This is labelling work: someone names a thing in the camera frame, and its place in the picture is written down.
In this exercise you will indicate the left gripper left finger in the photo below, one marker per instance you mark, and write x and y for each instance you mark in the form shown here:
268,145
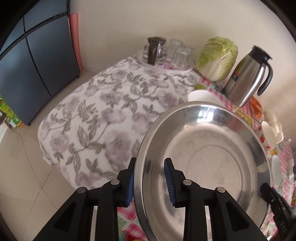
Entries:
73,220

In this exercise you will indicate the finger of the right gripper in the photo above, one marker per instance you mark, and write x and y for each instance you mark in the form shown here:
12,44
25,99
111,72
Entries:
282,213

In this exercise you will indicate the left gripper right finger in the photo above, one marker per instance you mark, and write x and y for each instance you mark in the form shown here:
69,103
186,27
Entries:
228,220

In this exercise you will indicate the large steel basin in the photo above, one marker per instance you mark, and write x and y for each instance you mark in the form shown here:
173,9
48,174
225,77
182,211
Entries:
212,147

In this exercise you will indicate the pink checkered tablecloth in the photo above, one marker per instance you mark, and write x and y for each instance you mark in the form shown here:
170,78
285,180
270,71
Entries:
127,218

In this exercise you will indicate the clear glass mug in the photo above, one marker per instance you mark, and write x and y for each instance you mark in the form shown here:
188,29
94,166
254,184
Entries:
288,136

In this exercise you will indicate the bag of white buns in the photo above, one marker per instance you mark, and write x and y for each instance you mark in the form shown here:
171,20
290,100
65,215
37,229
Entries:
275,125

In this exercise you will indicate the floral grey white cloth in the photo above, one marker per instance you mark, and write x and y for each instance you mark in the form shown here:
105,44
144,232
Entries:
93,132

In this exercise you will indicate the orange snack packet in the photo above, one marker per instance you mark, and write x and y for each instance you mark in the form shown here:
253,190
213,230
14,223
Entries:
256,108

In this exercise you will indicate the green cardboard box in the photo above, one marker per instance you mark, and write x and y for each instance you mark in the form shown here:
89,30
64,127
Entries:
13,120

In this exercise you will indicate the small white square bowl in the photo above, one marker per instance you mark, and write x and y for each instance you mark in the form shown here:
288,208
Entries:
205,96

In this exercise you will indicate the steel thermos jug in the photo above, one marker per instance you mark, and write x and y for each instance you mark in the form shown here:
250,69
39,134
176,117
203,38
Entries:
252,75

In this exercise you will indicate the napa cabbage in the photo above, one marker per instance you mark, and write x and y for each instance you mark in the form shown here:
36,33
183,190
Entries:
217,59

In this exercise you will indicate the floral round tray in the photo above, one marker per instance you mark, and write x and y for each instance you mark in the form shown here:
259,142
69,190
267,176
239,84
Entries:
166,67

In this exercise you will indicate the upturned drinking glass front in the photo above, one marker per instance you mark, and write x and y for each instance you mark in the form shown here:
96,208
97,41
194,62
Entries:
182,57

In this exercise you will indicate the upturned drinking glass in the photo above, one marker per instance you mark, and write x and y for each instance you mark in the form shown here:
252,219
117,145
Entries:
182,57
174,44

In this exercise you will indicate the upturned drinking glass back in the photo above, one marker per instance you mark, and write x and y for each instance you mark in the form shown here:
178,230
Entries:
174,44

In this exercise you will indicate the pink board by fridge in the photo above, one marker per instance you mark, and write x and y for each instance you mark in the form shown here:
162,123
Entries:
73,21

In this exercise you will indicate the glass coffee pot brown handle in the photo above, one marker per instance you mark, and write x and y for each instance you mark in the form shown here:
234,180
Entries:
155,51

